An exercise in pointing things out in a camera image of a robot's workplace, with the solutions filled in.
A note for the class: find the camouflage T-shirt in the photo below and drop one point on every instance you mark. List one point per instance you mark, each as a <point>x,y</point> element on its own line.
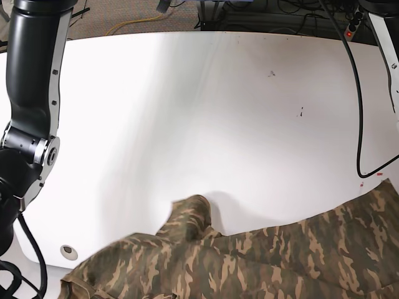
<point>348,252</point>

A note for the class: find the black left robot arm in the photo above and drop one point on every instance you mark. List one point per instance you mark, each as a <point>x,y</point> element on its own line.
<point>383,19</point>

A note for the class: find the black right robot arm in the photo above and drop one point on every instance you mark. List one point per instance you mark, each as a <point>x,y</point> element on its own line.
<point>30,145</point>

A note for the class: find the red tape rectangle marking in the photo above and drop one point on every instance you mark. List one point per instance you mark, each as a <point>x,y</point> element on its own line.
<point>373,180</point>

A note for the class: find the left table cable grommet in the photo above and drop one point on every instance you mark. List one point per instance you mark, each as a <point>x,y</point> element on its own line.
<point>68,252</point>

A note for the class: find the black power strip red switch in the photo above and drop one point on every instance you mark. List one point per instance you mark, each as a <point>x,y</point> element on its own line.
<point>354,23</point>

